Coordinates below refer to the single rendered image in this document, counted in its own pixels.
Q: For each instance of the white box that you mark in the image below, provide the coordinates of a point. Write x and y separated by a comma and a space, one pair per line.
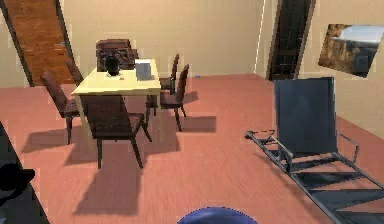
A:
143, 69

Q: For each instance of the black furniture piece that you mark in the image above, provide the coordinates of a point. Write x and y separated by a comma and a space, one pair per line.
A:
13, 186

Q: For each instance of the framed landscape picture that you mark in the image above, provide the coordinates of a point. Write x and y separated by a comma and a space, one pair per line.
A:
350, 50

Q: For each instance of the cream dining table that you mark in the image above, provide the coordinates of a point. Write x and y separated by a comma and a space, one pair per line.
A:
116, 83

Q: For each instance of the dark room door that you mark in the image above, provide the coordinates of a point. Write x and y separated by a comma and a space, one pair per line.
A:
288, 36

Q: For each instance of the blue round object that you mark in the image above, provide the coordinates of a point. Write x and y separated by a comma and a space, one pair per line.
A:
216, 216

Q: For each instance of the brown wooden room door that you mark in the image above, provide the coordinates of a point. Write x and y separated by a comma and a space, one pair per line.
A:
38, 36

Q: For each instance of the black vase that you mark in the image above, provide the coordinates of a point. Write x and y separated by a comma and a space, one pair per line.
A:
112, 65

